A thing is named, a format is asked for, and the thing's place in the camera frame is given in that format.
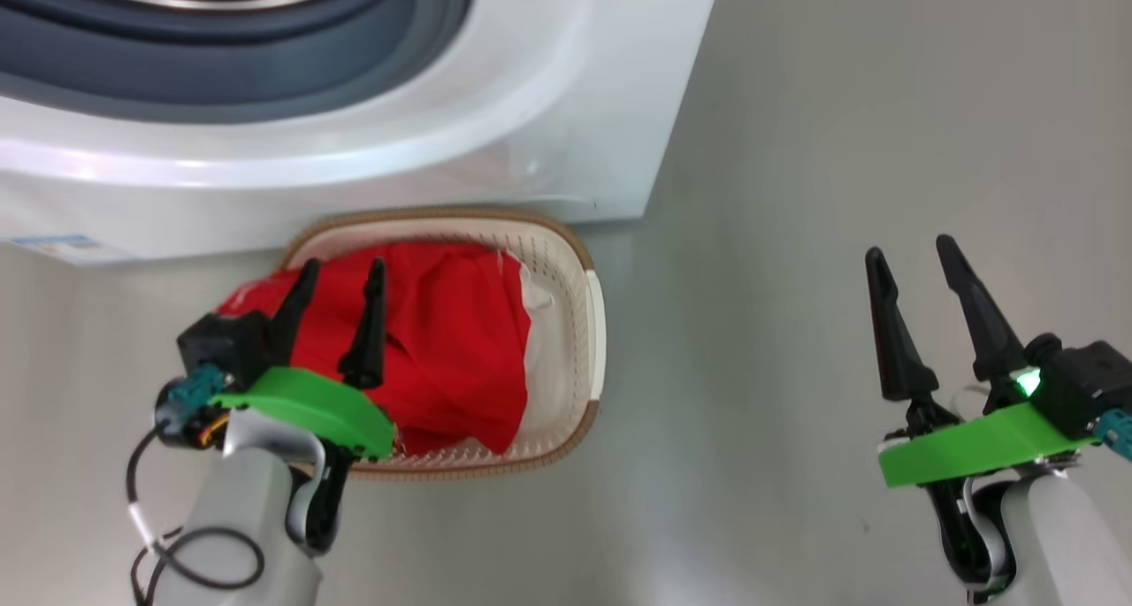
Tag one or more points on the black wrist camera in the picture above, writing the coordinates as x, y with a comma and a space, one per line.
221, 345
1083, 380

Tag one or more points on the plain red garment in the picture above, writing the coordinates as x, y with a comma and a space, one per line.
451, 341

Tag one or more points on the white washing machine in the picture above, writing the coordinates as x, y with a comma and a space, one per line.
531, 102

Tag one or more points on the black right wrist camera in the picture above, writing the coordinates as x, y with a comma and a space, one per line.
1083, 380

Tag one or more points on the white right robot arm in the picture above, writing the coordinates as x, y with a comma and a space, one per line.
1070, 544

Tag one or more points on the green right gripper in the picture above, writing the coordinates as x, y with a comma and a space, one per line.
973, 451

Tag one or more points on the blue energy label sticker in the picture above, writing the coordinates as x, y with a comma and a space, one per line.
66, 248

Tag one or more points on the cream perforated laundry basket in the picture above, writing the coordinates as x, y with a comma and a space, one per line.
575, 367

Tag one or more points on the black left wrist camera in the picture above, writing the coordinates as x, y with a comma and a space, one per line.
221, 345

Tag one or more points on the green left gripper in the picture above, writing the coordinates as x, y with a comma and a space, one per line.
318, 407

